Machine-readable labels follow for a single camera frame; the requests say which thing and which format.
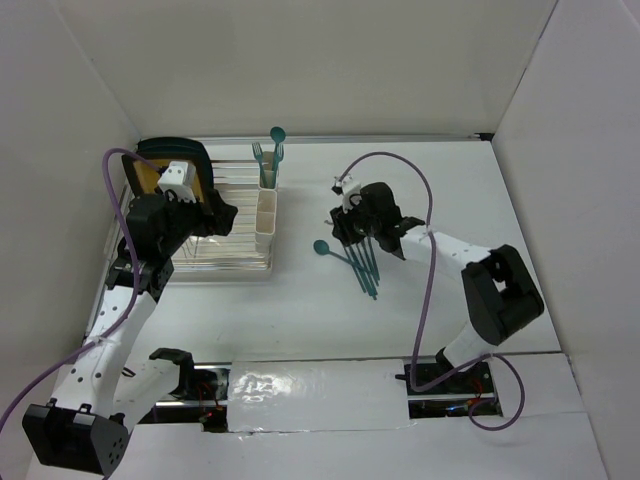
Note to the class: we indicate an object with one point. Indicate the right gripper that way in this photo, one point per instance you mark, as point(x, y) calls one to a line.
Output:
point(342, 230)

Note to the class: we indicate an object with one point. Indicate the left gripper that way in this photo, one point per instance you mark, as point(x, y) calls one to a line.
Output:
point(218, 222)

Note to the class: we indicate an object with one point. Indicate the green plastic spoon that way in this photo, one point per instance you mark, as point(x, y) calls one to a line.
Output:
point(278, 135)
point(322, 248)

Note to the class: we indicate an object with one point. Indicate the green plastic fork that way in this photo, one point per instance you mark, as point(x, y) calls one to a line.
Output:
point(277, 157)
point(259, 157)

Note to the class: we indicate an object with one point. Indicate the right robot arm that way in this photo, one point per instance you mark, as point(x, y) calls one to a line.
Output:
point(500, 294)

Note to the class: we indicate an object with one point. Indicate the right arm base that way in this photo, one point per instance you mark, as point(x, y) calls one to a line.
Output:
point(455, 395)

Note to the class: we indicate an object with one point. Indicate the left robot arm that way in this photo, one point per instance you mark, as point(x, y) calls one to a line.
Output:
point(87, 423)

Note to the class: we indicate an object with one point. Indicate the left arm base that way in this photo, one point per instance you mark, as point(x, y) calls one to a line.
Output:
point(170, 388)

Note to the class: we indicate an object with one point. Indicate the yellow plate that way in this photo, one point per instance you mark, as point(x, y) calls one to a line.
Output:
point(142, 178)

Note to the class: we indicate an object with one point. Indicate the white dish drying rack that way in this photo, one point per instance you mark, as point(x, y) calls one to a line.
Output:
point(211, 259)

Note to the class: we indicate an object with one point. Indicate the white utensil holder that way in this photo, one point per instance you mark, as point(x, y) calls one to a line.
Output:
point(266, 206)

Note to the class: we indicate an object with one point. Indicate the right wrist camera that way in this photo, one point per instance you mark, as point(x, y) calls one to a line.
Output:
point(349, 191)

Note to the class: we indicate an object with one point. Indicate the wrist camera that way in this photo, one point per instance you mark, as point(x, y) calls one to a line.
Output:
point(177, 180)
point(349, 191)

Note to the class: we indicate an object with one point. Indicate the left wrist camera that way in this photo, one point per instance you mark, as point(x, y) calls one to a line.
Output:
point(177, 180)

